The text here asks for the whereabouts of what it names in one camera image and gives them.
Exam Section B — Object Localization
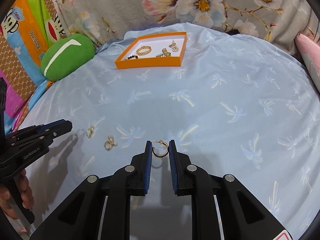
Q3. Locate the gold ring earring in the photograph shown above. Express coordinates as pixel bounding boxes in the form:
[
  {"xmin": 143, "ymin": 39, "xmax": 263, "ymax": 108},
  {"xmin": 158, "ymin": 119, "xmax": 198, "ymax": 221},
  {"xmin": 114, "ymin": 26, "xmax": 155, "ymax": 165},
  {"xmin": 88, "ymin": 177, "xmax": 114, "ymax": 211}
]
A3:
[{"xmin": 86, "ymin": 125, "xmax": 95, "ymax": 139}]

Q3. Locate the grey floral blanket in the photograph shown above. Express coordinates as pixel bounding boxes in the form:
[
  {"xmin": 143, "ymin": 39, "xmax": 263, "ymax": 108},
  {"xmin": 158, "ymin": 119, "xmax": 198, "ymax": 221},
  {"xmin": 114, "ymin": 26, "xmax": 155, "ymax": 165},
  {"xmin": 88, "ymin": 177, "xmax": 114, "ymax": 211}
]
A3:
[{"xmin": 53, "ymin": 0, "xmax": 319, "ymax": 54}]

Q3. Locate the pearl bracelet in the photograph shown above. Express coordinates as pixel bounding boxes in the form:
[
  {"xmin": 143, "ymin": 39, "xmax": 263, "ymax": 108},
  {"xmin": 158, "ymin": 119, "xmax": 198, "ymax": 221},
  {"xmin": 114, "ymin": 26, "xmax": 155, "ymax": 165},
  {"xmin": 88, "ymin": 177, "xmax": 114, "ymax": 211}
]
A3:
[{"xmin": 168, "ymin": 39, "xmax": 180, "ymax": 53}]

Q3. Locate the gold hoop earring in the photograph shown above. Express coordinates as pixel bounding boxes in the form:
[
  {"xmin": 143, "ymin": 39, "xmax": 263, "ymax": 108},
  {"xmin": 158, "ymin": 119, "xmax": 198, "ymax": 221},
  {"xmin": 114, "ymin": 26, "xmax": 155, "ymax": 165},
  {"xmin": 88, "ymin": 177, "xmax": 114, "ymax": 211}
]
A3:
[{"xmin": 152, "ymin": 140, "xmax": 169, "ymax": 158}]

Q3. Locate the green plush pillow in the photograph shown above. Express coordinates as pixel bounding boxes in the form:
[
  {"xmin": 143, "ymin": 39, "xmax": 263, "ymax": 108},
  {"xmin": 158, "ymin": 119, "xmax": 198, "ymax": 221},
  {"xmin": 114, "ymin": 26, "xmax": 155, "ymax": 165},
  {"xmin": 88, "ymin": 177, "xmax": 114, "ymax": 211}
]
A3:
[{"xmin": 41, "ymin": 34, "xmax": 95, "ymax": 81}]

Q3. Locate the pink pillow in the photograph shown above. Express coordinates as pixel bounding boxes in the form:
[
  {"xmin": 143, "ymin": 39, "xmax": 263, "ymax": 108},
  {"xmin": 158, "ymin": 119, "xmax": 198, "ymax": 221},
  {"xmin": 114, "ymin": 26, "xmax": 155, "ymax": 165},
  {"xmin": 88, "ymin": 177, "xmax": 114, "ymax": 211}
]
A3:
[{"xmin": 295, "ymin": 34, "xmax": 320, "ymax": 90}]

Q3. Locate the orange shallow box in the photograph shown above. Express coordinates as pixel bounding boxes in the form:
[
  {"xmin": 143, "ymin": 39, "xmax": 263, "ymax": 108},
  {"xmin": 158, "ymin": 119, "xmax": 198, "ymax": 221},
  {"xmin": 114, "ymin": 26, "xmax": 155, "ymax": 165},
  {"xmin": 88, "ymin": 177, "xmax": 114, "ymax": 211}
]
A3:
[{"xmin": 115, "ymin": 31, "xmax": 187, "ymax": 69}]

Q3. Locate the cartoon monkey pillow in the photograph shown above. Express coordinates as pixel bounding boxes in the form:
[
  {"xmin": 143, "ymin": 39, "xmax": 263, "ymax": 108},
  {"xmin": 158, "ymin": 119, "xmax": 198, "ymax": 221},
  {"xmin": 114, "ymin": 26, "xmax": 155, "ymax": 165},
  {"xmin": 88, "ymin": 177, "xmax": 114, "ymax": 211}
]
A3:
[{"xmin": 1, "ymin": 0, "xmax": 66, "ymax": 134}]

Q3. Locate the gold pearl earring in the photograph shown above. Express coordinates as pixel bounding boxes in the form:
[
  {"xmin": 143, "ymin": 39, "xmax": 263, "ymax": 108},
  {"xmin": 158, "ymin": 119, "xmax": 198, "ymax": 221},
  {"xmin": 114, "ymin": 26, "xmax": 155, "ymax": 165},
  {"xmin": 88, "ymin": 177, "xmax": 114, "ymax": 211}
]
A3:
[{"xmin": 104, "ymin": 135, "xmax": 118, "ymax": 151}]

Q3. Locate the gold chain bangle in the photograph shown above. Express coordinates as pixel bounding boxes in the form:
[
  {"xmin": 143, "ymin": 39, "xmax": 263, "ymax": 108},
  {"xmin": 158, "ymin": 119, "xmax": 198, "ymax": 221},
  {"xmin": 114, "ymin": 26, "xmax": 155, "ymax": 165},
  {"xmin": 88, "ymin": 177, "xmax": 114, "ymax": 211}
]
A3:
[{"xmin": 136, "ymin": 46, "xmax": 152, "ymax": 56}]

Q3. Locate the person's left hand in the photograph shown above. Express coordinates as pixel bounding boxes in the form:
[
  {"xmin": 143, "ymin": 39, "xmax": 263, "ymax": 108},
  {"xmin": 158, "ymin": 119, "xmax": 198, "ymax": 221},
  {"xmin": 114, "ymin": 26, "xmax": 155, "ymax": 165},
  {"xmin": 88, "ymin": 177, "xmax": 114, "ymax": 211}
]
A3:
[{"xmin": 1, "ymin": 170, "xmax": 34, "ymax": 219}]

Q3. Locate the light blue palm cloth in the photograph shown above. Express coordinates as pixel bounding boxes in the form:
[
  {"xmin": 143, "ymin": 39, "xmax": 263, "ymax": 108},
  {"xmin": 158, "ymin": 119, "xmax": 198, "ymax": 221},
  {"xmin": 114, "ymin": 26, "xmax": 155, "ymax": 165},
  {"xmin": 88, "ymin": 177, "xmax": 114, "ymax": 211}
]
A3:
[{"xmin": 23, "ymin": 23, "xmax": 319, "ymax": 239}]

